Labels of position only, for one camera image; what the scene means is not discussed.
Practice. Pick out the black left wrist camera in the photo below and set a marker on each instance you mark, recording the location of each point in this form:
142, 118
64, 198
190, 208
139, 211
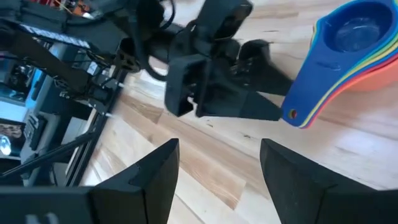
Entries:
224, 18

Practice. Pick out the small indigo measuring cup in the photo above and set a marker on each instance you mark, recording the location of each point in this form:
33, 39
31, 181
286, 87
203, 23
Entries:
323, 71

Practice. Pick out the black aluminium table frame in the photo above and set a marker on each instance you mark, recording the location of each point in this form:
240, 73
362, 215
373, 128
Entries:
93, 140

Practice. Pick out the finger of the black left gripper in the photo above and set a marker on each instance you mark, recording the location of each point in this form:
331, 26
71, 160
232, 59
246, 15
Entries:
239, 105
264, 68

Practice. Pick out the orange measuring cup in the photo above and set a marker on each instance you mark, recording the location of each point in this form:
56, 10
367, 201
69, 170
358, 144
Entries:
379, 81

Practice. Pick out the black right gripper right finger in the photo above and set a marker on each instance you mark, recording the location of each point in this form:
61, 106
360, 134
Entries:
298, 193

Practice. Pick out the blue device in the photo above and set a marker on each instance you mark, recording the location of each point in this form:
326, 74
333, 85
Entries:
35, 90

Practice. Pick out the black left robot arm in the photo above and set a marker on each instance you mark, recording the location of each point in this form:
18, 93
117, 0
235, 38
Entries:
49, 53

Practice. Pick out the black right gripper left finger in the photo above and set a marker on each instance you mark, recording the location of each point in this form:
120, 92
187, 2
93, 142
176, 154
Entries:
149, 186

